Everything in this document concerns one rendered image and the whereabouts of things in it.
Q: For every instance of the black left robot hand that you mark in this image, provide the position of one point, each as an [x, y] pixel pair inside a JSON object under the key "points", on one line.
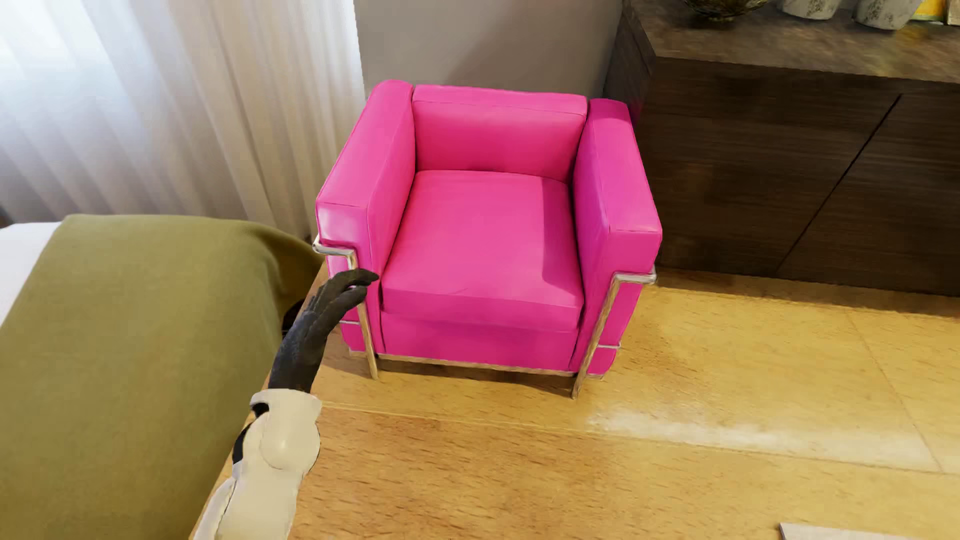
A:
{"points": [[315, 330]]}

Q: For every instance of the pink leather armchair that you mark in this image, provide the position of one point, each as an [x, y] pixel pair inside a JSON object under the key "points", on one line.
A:
{"points": [[484, 247]]}

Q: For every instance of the olive green bed blanket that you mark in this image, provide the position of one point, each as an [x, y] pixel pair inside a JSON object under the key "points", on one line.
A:
{"points": [[127, 367]]}

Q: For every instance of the white sheer curtain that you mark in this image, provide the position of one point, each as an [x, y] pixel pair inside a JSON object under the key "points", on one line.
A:
{"points": [[172, 105]]}

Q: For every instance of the white bed sheet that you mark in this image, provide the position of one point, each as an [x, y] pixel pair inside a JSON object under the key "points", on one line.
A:
{"points": [[19, 259]]}

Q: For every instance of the dark wooden sideboard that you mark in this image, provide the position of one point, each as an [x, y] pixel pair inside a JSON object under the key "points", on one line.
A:
{"points": [[795, 142]]}

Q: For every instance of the dark decorative bowl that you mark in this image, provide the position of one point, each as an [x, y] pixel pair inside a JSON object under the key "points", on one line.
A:
{"points": [[724, 7]]}

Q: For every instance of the grey floor rug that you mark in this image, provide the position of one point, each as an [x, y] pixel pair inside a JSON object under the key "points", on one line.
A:
{"points": [[836, 532]]}

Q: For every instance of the white patterned ceramic pot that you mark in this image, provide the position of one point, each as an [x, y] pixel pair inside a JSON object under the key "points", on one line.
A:
{"points": [[887, 11], [811, 7]]}

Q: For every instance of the yellow book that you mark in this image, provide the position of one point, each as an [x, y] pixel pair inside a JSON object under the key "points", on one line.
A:
{"points": [[934, 10]]}

